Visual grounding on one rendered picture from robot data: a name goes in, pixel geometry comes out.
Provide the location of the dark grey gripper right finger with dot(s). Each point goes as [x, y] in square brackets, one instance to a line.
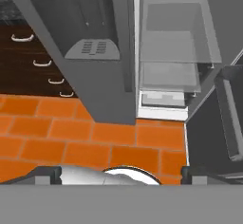
[193, 174]

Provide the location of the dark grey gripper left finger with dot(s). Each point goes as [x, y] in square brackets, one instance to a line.
[47, 174]

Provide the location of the grey fridge body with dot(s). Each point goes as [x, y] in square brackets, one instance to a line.
[177, 112]

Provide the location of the white fridge drawer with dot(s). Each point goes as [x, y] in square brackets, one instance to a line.
[163, 99]

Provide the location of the small glass fridge shelf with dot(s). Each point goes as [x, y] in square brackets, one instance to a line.
[169, 76]

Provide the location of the grey fridge door with dispenser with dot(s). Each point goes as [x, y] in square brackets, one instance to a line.
[101, 85]

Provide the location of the large glass fridge shelf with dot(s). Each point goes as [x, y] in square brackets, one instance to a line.
[177, 44]

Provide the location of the white round object black rim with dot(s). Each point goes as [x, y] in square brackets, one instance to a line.
[95, 176]

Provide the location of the dark grey door bin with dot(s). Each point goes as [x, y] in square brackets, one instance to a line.
[229, 114]

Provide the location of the dark wooden drawer cabinet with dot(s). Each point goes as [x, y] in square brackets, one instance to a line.
[19, 72]

